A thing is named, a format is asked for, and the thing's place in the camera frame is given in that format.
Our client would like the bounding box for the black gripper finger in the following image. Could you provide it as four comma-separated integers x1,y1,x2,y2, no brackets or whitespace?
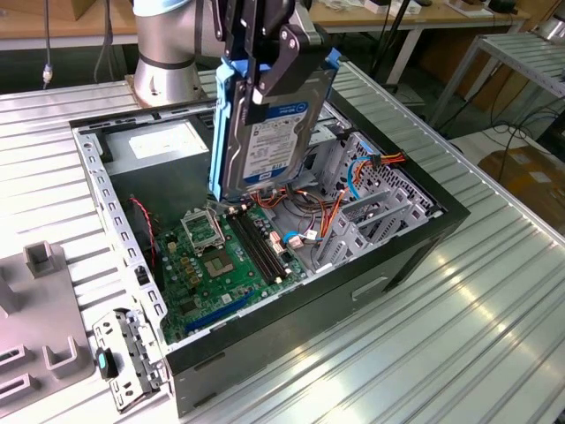
245,0,330,125
218,0,249,61

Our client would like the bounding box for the hard disk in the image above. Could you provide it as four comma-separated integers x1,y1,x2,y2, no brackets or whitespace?
207,47,341,207

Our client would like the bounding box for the blue data wire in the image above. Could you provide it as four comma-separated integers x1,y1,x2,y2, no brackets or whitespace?
346,140,380,202

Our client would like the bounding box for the orange power wire with connector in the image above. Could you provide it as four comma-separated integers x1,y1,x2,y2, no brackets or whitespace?
320,151,406,239

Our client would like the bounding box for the grey metal disk bay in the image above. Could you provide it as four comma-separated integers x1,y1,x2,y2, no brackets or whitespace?
308,132,445,273

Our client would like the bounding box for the long wooden desk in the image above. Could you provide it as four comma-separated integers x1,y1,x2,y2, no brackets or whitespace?
0,0,533,85

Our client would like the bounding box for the grey metal drive cage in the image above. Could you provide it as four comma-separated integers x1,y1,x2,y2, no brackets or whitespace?
304,103,354,195

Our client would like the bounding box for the brown cardboard box on desk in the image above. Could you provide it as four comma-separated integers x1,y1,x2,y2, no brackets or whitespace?
65,0,96,22

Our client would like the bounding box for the grey power supply unit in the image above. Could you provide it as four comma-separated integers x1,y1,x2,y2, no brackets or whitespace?
102,119,211,226

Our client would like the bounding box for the black RAM slot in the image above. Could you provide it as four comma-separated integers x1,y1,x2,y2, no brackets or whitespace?
228,214,275,284
246,210,290,278
240,212,286,281
234,213,281,283

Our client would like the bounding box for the metal socket cover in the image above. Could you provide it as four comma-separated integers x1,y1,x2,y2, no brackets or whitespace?
179,209,225,256

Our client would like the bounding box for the black case fan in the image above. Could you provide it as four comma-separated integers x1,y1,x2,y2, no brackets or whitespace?
127,197,160,286

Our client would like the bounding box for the CPU socket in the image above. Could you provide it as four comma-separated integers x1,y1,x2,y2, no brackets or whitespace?
200,247,238,280

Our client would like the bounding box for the green motherboard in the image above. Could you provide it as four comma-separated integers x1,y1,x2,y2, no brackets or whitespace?
154,205,310,345

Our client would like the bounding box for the silver metal drum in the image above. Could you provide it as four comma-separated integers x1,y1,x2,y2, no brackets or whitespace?
531,16,565,43

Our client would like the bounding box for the large brown cardboard box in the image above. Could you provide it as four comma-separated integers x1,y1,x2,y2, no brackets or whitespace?
478,148,565,222

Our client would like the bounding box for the black open PC case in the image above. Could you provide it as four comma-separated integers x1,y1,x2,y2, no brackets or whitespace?
68,80,471,419

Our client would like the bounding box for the blue expansion slot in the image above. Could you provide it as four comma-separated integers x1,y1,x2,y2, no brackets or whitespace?
184,289,256,335

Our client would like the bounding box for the grey parts rack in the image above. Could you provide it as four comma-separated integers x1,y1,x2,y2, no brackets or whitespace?
0,240,97,401

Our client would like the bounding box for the black latch with blue tab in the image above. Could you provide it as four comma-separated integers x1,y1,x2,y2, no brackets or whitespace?
95,346,120,381

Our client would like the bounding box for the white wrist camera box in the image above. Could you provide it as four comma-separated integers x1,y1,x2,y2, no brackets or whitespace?
291,0,331,45

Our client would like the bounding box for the red black wire bundle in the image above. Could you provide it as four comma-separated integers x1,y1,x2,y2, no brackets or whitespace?
246,185,330,218

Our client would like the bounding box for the black cable with metal connector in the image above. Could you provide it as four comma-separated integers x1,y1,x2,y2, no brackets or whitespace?
41,0,55,88

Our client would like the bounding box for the short blue wire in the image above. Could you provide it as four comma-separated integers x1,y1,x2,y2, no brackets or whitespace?
281,230,320,250

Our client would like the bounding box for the grey metal slot bracket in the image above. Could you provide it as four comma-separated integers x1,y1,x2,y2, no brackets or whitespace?
91,308,171,414

